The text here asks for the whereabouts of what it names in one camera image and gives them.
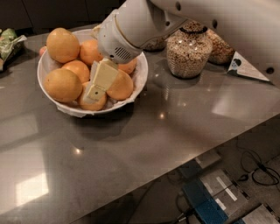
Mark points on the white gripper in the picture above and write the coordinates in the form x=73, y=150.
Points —
x=114, y=41

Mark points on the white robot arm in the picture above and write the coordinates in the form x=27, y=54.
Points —
x=251, y=27

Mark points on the white bowl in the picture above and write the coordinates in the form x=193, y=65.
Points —
x=140, y=75

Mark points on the white paper bowl liner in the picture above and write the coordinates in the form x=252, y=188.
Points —
x=137, y=78

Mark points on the pink fruit behind bowl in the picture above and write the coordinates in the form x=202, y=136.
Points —
x=42, y=50

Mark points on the orange top middle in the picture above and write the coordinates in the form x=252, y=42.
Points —
x=89, y=52

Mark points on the orange front right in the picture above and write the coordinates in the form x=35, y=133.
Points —
x=122, y=87

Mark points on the orange top right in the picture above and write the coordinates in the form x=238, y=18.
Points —
x=128, y=68

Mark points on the orange front middle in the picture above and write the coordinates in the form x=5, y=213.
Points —
x=96, y=106

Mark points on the large orange front left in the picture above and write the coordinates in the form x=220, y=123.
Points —
x=63, y=85

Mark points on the large orange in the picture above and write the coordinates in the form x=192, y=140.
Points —
x=63, y=85
x=62, y=45

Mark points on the large orange top left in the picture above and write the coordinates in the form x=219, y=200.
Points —
x=62, y=45

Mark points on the front glass cereal jar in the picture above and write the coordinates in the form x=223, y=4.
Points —
x=188, y=50

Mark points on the green snack packet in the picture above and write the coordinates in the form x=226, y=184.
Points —
x=10, y=45

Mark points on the right glass cereal jar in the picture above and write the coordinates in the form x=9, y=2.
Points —
x=222, y=52

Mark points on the allergen info card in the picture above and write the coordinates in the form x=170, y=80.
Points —
x=240, y=67

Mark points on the blue floor box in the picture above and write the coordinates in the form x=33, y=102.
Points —
x=203, y=203

